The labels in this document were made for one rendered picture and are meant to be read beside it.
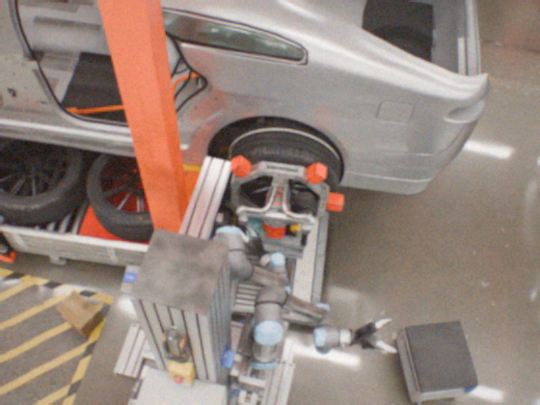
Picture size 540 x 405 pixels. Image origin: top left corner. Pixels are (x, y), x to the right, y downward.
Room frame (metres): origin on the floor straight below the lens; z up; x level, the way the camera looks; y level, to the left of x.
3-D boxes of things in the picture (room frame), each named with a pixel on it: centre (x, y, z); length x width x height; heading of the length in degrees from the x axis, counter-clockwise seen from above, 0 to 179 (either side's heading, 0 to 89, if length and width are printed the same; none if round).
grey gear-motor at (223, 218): (1.85, 0.31, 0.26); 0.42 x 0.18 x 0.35; 177
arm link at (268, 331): (0.85, -0.04, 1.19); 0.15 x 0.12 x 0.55; 5
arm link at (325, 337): (0.87, -0.30, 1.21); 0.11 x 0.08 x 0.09; 95
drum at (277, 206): (1.73, -0.04, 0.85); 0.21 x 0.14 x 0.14; 177
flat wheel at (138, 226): (2.04, 0.85, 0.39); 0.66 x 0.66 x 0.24
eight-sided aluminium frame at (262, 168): (1.80, -0.05, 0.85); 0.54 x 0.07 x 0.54; 87
